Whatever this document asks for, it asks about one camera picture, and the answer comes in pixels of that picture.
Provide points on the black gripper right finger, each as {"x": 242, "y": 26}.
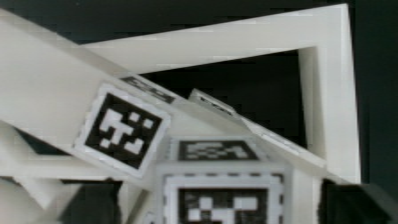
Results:
{"x": 356, "y": 204}

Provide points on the white chair back pieces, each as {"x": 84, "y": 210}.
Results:
{"x": 73, "y": 105}

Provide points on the white U-shaped fence wall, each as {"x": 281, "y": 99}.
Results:
{"x": 310, "y": 31}

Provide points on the small white tagged cube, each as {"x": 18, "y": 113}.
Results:
{"x": 219, "y": 182}

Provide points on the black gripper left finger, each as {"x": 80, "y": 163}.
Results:
{"x": 93, "y": 208}

